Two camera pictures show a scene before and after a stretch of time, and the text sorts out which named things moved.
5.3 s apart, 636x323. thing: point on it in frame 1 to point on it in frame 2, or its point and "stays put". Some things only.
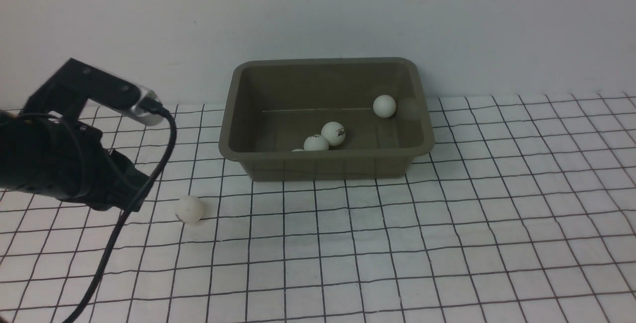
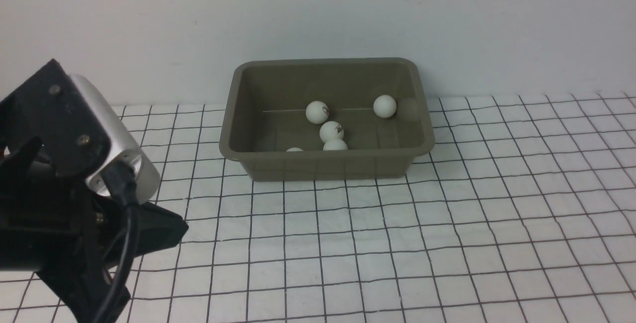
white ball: (335, 133) stays put
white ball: (189, 209) to (317, 112)
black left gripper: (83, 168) to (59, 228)
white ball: (384, 106) stays put
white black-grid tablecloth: (523, 211) stays put
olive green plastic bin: (273, 104) stays put
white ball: (316, 142) to (335, 144)
